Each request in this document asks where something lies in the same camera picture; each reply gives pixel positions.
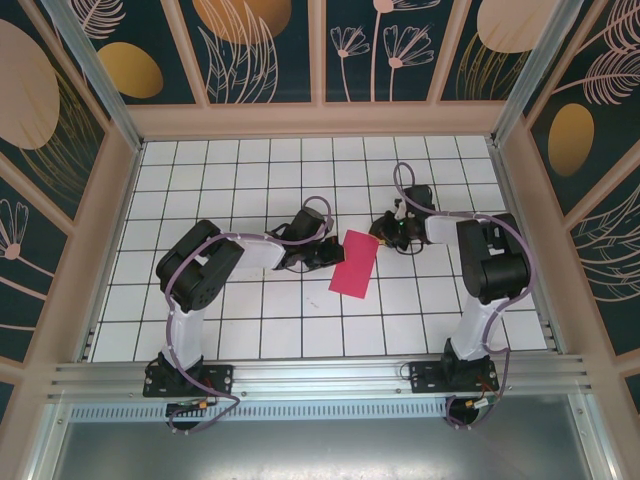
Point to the small black circuit board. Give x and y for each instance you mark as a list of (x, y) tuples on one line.
[(182, 409)]

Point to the aluminium corner post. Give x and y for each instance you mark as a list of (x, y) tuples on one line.
[(95, 75), (542, 75)]

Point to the pink paper sheet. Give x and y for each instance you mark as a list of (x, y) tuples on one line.
[(355, 270)]

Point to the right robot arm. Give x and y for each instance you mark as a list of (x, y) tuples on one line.
[(495, 265)]

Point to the grey metal sheet panel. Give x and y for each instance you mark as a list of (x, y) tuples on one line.
[(320, 450)]

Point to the aluminium side rail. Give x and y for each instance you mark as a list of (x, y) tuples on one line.
[(504, 175), (88, 345)]

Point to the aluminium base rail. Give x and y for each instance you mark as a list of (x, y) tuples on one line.
[(320, 375)]

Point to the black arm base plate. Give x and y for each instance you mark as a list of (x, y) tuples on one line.
[(220, 380), (422, 377)]

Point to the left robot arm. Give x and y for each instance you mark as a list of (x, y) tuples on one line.
[(195, 265)]

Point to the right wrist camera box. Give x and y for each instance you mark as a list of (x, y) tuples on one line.
[(401, 207)]

